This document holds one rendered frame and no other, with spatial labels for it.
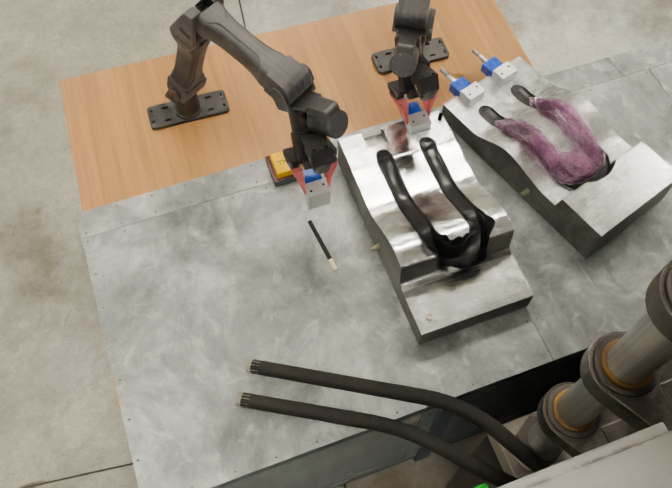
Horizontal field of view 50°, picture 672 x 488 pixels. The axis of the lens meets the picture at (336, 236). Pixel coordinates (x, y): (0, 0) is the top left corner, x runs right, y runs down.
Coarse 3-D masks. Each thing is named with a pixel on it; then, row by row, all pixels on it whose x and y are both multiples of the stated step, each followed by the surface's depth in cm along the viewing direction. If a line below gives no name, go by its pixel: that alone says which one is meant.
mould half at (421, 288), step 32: (384, 128) 170; (448, 128) 171; (352, 160) 166; (416, 160) 167; (448, 160) 167; (352, 192) 171; (384, 192) 163; (416, 192) 163; (480, 192) 161; (384, 224) 157; (448, 224) 154; (384, 256) 160; (416, 256) 150; (512, 256) 158; (416, 288) 154; (448, 288) 154; (480, 288) 154; (512, 288) 155; (416, 320) 151; (448, 320) 151; (480, 320) 155
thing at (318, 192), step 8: (304, 176) 157; (312, 176) 158; (320, 176) 158; (312, 184) 155; (320, 184) 155; (312, 192) 154; (320, 192) 154; (328, 192) 155; (312, 200) 155; (320, 200) 157; (328, 200) 158; (312, 208) 158
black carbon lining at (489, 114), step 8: (512, 88) 181; (520, 88) 181; (520, 96) 180; (528, 96) 180; (528, 104) 178; (480, 112) 178; (488, 112) 178; (496, 112) 177; (488, 120) 177; (496, 120) 177; (608, 160) 168; (600, 168) 168; (608, 168) 168; (600, 176) 167; (576, 184) 166
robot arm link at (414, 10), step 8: (400, 0) 153; (408, 0) 152; (416, 0) 152; (424, 0) 152; (400, 8) 152; (408, 8) 152; (416, 8) 152; (424, 8) 152; (400, 16) 153; (408, 16) 153; (416, 16) 152; (424, 16) 152; (400, 24) 155; (408, 24) 154; (416, 24) 154; (424, 24) 153
